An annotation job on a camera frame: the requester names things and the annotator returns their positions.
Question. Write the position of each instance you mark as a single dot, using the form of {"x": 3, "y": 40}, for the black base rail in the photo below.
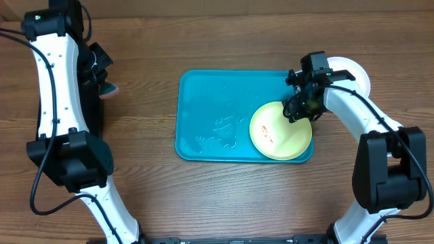
{"x": 296, "y": 239}

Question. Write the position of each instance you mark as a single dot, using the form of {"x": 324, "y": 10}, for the teal plastic tray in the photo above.
{"x": 215, "y": 108}

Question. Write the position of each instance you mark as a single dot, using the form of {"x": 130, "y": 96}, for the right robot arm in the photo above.
{"x": 389, "y": 178}

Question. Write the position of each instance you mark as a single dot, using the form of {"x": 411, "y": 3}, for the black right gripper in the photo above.
{"x": 297, "y": 112}

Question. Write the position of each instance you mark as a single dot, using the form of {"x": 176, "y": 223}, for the white plate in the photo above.
{"x": 361, "y": 76}

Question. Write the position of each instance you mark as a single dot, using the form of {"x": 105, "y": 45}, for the black rectangular bin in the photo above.
{"x": 77, "y": 107}

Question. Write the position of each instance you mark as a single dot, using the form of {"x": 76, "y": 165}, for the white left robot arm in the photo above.
{"x": 69, "y": 148}

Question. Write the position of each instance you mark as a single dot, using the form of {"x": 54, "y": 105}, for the pink and green sponge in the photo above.
{"x": 107, "y": 90}

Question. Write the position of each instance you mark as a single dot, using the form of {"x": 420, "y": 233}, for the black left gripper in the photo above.
{"x": 106, "y": 60}

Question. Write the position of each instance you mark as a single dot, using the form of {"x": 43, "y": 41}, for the yellow-green plate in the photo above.
{"x": 275, "y": 137}

